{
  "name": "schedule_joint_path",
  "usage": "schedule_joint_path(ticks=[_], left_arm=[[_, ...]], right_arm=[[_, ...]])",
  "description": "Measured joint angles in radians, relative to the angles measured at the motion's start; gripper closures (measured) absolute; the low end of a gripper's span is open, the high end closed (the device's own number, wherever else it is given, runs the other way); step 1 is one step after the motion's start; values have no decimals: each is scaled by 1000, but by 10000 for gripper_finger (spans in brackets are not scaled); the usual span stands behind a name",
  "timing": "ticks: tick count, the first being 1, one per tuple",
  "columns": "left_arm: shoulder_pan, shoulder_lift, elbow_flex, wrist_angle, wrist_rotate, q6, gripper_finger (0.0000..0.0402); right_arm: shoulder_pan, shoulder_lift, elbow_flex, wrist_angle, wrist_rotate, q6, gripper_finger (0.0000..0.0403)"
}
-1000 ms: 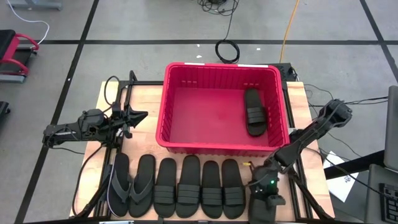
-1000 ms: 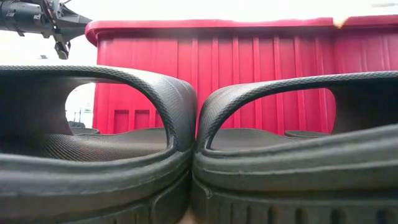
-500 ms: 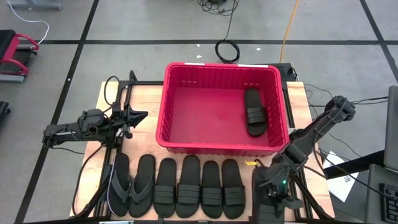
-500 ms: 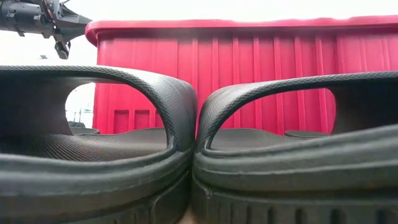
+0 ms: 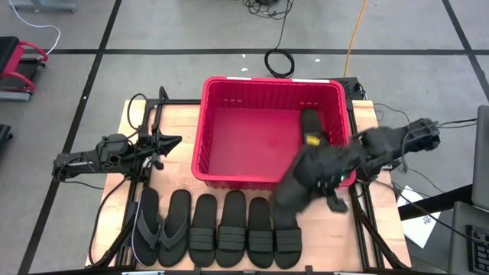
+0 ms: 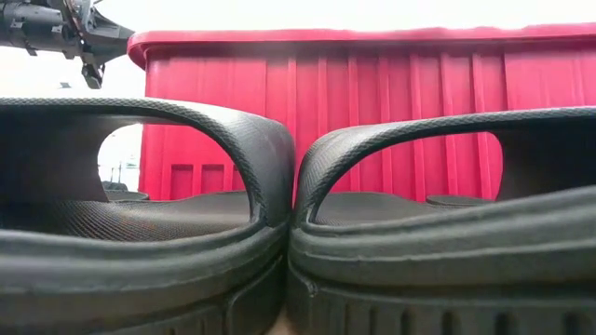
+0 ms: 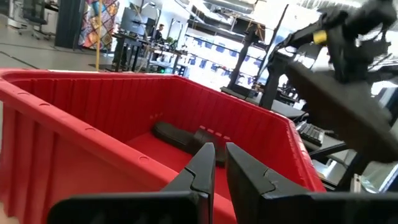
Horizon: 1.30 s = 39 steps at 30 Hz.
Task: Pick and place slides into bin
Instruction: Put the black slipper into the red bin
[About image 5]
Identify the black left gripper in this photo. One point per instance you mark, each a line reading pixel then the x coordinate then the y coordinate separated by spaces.
pixel 145 151

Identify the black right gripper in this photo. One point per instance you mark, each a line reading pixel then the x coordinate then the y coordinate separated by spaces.
pixel 317 170

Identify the black slide sandal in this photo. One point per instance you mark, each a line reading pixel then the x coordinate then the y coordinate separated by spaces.
pixel 260 214
pixel 234 210
pixel 202 214
pixel 288 248
pixel 311 122

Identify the red plastic bin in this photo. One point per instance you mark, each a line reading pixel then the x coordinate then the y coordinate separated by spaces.
pixel 248 145

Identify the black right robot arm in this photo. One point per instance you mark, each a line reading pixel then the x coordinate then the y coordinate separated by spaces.
pixel 386 141

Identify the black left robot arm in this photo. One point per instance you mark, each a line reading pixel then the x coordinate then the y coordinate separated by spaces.
pixel 84 158

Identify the black flip-flop sandal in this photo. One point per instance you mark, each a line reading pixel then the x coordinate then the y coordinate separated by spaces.
pixel 149 202
pixel 179 202

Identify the white paper sheet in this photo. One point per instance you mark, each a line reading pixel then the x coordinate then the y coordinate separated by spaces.
pixel 420 229

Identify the black bar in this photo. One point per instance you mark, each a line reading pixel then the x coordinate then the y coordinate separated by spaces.
pixel 439 200

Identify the grey desk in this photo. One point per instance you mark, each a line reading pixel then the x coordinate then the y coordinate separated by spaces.
pixel 458 244

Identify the grey metal base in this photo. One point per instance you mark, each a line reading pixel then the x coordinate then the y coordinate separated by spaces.
pixel 42 4

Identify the black keyboard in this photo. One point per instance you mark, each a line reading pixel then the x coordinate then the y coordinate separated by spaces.
pixel 479 248

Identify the grey monitor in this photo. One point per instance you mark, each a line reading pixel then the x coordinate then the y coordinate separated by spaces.
pixel 482 153

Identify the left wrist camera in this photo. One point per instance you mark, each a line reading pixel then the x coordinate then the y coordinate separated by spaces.
pixel 157 162

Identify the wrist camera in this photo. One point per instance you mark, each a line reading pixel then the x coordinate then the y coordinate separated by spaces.
pixel 337 202
pixel 157 162

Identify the black aluminium frame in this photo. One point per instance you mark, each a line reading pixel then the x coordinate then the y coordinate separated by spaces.
pixel 368 229
pixel 172 102

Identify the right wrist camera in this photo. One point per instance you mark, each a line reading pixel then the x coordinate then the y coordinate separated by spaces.
pixel 337 202

